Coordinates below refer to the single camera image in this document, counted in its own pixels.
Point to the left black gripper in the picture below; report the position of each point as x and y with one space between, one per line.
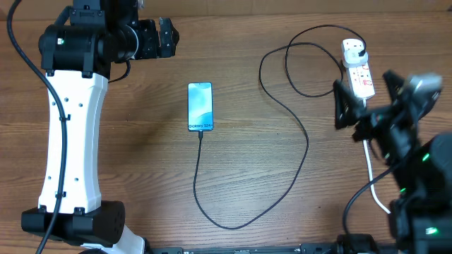
153 49

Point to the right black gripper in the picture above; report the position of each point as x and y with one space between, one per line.
347 114

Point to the blue Galaxy smartphone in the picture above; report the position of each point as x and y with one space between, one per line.
200 107

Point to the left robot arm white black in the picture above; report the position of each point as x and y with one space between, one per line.
77 52

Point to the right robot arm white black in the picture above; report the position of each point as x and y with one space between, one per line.
420 219

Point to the white charger plug adapter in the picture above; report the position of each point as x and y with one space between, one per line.
353 59

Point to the white power strip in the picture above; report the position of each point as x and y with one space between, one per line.
359 78

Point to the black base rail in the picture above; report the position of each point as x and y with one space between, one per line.
307 248

